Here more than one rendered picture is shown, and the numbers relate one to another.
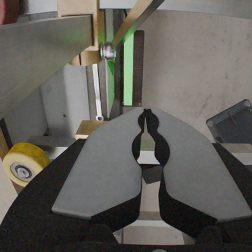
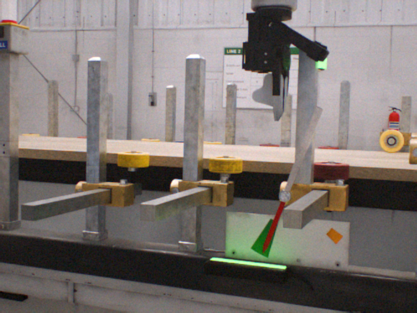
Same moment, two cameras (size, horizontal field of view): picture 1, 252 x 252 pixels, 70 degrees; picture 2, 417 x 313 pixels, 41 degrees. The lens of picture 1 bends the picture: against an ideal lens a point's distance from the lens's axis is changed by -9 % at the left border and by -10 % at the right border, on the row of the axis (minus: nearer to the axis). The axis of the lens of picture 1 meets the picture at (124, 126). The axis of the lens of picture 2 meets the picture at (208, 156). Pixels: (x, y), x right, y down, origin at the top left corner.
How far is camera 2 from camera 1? 110 cm
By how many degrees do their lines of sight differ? 74
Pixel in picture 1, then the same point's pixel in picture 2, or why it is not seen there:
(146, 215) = (89, 200)
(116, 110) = (208, 255)
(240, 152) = (164, 203)
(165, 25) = not seen: outside the picture
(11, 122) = (243, 205)
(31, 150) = (237, 166)
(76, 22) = (309, 152)
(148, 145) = (198, 199)
